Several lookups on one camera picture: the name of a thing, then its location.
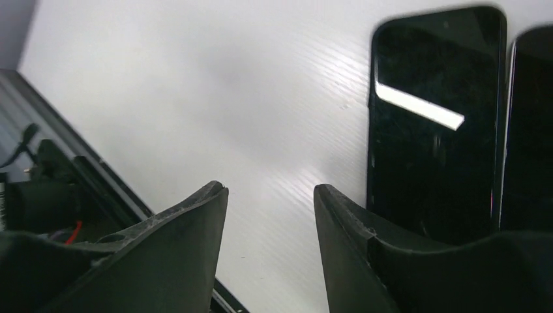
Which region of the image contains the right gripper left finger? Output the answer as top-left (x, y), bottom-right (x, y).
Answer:
top-left (1, 181), bottom-right (229, 312)

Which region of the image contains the phone from wooden stand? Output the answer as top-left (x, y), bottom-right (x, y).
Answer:
top-left (501, 25), bottom-right (552, 232)

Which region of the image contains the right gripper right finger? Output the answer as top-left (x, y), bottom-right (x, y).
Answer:
top-left (314, 184), bottom-right (552, 312)

